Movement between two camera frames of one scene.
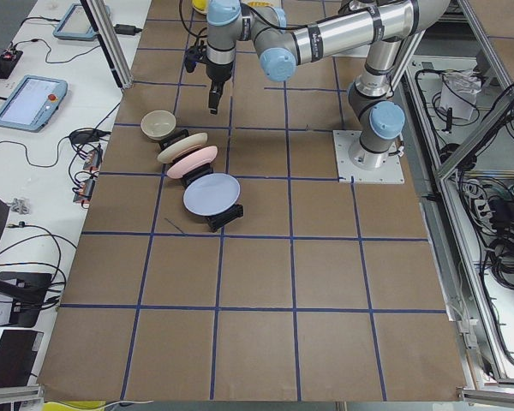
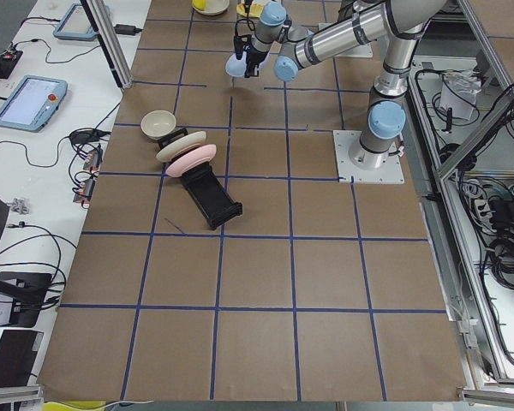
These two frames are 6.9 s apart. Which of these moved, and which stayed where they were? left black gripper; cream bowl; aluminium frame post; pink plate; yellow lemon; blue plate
Moved: blue plate; left black gripper
Stayed: pink plate; yellow lemon; cream bowl; aluminium frame post
